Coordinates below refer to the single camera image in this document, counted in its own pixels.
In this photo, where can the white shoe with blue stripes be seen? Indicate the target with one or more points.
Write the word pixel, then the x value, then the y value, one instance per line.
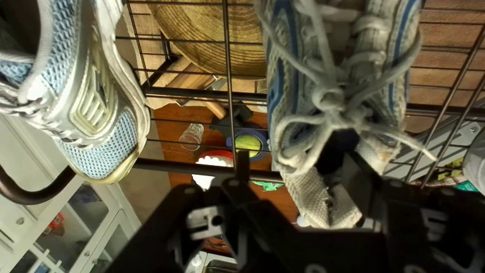
pixel 304 66

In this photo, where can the straw hat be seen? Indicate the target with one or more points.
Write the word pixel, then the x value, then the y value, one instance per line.
pixel 213 35

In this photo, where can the grey triangular stand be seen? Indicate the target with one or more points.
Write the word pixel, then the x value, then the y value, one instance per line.
pixel 434 146

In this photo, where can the white ruffled bowl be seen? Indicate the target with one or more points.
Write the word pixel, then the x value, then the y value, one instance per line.
pixel 214 158

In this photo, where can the dark wooden table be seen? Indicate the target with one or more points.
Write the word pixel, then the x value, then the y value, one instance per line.
pixel 172 131

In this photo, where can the yellow green ball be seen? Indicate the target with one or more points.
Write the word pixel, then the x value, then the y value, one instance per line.
pixel 248 143

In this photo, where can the clear plastic cup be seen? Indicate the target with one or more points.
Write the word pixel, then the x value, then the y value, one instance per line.
pixel 192 137

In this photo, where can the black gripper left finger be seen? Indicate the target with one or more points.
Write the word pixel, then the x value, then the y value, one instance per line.
pixel 202 252

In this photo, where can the white glass door cabinet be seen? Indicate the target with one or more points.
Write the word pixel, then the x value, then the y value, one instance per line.
pixel 76 232

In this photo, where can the black metal shoe rack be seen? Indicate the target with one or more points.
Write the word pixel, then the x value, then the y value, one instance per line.
pixel 177 167

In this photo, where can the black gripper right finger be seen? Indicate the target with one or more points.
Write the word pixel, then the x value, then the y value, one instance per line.
pixel 440 232

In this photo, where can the blue grey running shoe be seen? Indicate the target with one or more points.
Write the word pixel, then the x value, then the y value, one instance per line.
pixel 92 146

